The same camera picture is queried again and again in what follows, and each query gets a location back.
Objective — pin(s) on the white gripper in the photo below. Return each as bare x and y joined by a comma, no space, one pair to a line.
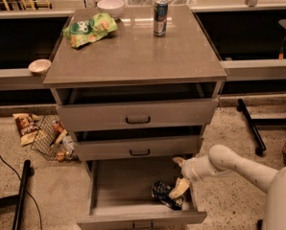
192,169

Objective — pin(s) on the blue chip bag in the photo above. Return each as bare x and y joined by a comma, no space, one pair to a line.
161,191

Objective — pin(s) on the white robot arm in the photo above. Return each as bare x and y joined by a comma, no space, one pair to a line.
221,160

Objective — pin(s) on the grey top drawer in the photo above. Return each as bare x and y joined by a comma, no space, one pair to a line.
109,116

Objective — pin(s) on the grey open bottom drawer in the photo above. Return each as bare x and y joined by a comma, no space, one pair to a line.
120,195

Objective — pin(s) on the grey drawer cabinet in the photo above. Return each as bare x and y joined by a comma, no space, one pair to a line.
134,65

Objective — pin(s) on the grey middle drawer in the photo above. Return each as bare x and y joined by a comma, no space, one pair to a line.
135,148

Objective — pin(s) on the brown snack bag on floor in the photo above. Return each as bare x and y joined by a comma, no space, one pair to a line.
28,128

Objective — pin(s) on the green chip bag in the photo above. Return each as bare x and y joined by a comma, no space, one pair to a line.
90,30

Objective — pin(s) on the white bowl on counter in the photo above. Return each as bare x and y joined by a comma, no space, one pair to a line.
113,7

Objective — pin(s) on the black stand leg right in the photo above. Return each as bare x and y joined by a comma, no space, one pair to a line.
253,124

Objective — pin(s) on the black stand leg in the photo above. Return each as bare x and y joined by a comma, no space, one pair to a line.
18,201
253,124

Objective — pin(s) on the dark drink can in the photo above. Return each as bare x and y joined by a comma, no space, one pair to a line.
160,17

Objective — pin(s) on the black stand leg left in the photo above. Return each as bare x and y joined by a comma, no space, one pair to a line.
18,201

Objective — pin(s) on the small white bowl on ledge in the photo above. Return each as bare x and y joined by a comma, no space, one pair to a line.
39,66

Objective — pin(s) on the wire basket on floor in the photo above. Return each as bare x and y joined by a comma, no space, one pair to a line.
52,141

